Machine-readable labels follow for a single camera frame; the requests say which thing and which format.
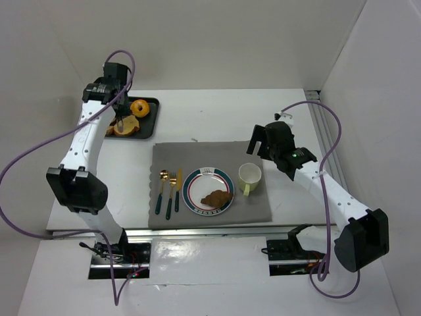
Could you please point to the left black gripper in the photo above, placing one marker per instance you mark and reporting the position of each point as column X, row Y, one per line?
column 119, row 110

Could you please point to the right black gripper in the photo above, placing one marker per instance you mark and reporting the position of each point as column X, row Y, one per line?
column 265, row 142

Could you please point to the brown croissant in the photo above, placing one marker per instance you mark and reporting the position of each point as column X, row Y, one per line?
column 217, row 199

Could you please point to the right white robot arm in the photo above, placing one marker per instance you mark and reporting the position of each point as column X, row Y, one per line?
column 364, row 233

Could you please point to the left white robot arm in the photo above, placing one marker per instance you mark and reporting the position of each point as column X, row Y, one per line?
column 74, row 182

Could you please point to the long baguette slice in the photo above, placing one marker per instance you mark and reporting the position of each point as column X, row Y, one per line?
column 110, row 130

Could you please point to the glazed orange donut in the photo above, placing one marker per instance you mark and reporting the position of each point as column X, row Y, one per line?
column 140, row 108

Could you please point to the black baking tray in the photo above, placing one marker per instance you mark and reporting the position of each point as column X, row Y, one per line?
column 146, row 124

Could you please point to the pale yellow mug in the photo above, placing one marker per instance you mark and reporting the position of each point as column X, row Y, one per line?
column 249, row 176

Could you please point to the grey cloth placemat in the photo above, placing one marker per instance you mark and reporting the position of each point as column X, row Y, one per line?
column 189, row 156

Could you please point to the white plate teal red rim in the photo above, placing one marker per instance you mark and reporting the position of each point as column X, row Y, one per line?
column 203, row 182

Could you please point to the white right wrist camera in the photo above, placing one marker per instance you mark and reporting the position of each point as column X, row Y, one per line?
column 284, row 117

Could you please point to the aluminium rail right side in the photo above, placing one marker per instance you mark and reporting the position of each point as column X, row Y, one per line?
column 326, row 139

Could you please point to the aluminium rail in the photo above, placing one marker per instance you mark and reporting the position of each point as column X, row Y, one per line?
column 273, row 231
column 326, row 139

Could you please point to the gold spoon green handle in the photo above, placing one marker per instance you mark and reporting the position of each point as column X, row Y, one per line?
column 164, row 174

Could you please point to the gold fork green handle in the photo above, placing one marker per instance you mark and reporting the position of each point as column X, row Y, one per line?
column 173, row 183

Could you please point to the aluminium rail front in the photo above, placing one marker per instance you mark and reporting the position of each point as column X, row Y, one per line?
column 273, row 231

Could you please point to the gold knife green handle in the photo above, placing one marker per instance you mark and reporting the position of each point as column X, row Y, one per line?
column 178, row 188

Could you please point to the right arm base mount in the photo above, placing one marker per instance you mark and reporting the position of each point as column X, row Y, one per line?
column 287, row 257

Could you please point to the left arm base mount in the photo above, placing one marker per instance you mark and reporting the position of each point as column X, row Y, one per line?
column 133, row 262

